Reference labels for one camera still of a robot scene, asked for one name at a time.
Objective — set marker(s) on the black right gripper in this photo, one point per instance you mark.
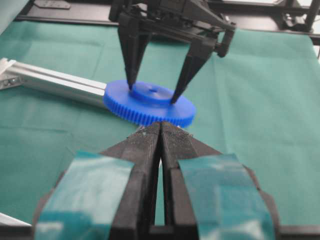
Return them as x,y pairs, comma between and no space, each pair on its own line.
179,15

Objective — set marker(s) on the blue plastic gear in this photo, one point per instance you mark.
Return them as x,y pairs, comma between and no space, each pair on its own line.
147,103

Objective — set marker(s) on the green table cloth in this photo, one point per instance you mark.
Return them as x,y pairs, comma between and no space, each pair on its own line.
260,102

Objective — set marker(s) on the black table edge rail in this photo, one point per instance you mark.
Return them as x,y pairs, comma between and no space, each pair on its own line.
282,16

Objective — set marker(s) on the aluminium extrusion frame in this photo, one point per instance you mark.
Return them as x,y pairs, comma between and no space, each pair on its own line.
14,73

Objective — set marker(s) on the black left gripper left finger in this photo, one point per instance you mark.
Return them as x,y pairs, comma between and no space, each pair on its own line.
104,196

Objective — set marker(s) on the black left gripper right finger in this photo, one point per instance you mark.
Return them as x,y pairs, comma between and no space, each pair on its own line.
209,195

